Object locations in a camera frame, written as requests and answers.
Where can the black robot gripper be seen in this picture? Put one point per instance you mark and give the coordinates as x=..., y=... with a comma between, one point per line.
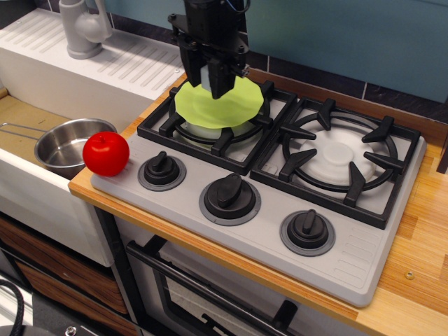
x=208, y=34

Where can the light grey-blue cube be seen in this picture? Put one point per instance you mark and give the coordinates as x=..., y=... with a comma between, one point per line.
x=204, y=77

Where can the lime green plate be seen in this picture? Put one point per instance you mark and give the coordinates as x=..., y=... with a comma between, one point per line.
x=197, y=106

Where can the small steel pot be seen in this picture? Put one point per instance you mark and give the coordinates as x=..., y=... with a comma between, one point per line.
x=60, y=149

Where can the white toy sink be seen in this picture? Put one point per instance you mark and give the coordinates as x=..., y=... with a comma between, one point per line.
x=117, y=85

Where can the black left burner grate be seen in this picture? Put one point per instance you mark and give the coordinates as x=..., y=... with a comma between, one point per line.
x=160, y=125

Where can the black burner grate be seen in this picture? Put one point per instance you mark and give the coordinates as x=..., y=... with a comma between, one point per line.
x=371, y=202
x=160, y=125

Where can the black left stove knob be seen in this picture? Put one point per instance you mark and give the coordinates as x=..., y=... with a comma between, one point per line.
x=162, y=172

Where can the black stove knob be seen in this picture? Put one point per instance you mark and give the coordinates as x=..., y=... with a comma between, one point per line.
x=230, y=201
x=307, y=233
x=162, y=172

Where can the grey toy faucet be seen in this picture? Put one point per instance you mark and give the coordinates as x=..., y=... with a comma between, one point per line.
x=85, y=32

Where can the red toy tomato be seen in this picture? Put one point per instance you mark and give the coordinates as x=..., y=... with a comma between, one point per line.
x=106, y=153

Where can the black middle stove knob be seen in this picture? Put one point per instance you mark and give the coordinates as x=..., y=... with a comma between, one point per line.
x=230, y=201

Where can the white right burner cap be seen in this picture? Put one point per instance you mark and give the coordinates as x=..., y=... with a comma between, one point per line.
x=335, y=150

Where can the grey toy stovetop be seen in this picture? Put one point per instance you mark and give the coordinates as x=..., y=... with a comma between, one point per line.
x=350, y=270

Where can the black right burner grate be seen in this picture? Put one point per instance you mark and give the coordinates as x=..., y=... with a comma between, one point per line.
x=371, y=202

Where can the black right stove knob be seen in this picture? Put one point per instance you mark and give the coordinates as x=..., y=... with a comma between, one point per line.
x=307, y=233

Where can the wooden drawer fronts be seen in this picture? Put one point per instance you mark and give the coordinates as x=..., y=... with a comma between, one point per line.
x=74, y=282

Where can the black oven door handle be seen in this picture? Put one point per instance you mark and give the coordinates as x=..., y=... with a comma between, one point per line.
x=149, y=256

